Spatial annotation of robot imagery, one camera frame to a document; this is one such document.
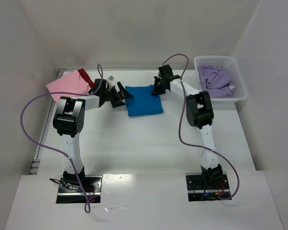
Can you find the dark red folded t shirt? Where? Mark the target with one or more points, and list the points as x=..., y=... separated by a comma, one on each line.
x=86, y=77

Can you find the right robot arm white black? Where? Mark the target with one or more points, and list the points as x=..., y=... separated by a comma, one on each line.
x=199, y=113

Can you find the blue t shirt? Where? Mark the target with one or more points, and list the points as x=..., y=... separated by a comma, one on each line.
x=143, y=102

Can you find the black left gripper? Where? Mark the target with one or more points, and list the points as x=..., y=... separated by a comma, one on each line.
x=118, y=95

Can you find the lavender t shirt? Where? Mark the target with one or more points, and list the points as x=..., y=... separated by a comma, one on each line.
x=216, y=81

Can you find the white plastic basket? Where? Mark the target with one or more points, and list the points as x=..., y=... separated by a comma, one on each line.
x=231, y=66

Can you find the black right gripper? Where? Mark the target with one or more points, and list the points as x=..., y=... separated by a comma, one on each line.
x=159, y=84

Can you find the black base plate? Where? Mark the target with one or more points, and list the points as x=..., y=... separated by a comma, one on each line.
x=69, y=193
x=197, y=191

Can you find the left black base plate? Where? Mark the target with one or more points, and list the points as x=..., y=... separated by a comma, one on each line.
x=69, y=193

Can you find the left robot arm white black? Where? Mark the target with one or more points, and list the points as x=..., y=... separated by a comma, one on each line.
x=69, y=122

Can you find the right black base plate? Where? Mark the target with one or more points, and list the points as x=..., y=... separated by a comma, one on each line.
x=197, y=191

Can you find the pink folded t shirt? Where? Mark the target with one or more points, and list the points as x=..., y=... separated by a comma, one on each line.
x=71, y=82

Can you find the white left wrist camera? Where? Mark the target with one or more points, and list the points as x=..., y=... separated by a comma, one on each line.
x=110, y=81

